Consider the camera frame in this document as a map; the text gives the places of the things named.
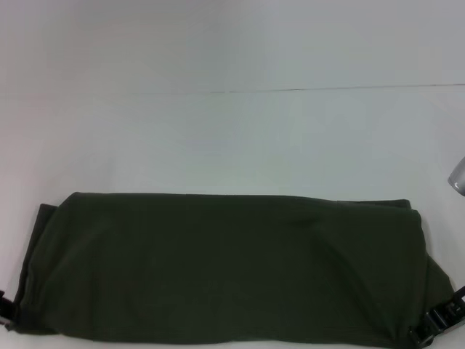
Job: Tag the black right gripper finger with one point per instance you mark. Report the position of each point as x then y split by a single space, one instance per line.
443 316

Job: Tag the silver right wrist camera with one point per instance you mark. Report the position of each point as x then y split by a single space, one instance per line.
458 176

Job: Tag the dark green FREE T-shirt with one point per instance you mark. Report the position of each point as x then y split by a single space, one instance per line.
218 269

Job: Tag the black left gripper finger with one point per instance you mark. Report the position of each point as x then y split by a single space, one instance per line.
6 309

